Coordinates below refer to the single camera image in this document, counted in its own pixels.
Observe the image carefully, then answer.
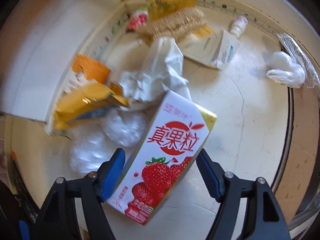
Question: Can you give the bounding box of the clear plastic wrap ball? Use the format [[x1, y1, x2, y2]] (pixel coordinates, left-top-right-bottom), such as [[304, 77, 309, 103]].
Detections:
[[69, 109, 150, 176]]

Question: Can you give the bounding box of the strawberry milk carton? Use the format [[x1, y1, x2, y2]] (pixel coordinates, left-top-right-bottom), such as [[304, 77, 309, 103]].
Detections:
[[107, 91, 217, 225]]

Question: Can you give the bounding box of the orange yellow snack bag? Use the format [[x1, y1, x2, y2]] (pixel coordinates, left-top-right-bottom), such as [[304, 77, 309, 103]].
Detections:
[[46, 54, 130, 135]]

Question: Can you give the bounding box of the white paper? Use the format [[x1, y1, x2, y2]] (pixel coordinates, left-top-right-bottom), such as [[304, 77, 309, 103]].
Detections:
[[119, 37, 191, 103]]

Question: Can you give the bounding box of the white atomy box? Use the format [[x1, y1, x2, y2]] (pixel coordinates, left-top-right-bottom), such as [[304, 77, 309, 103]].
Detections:
[[178, 30, 240, 70]]

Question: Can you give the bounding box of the white plastic bag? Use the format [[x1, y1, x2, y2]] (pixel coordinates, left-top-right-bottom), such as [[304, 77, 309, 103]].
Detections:
[[266, 51, 306, 89]]

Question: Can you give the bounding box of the clear plastic packaging tray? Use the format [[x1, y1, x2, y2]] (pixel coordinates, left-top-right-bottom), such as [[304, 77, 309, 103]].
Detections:
[[277, 33, 319, 90]]

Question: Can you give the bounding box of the loofah sponge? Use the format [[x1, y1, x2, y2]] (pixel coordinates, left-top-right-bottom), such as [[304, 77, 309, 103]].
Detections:
[[136, 7, 207, 42]]

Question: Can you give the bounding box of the brown cardboard sheet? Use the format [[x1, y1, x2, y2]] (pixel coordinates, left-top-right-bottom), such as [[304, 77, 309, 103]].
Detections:
[[272, 87, 319, 224]]

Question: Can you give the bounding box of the small orange cap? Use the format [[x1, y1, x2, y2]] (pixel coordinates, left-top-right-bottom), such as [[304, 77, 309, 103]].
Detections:
[[11, 151, 16, 160]]

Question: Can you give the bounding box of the small white yogurt bottle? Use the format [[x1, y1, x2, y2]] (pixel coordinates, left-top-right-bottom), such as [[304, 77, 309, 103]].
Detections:
[[230, 16, 248, 38]]

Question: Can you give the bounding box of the pink candy wrapper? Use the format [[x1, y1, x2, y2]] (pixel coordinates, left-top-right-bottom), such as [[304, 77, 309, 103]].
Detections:
[[126, 6, 149, 32]]

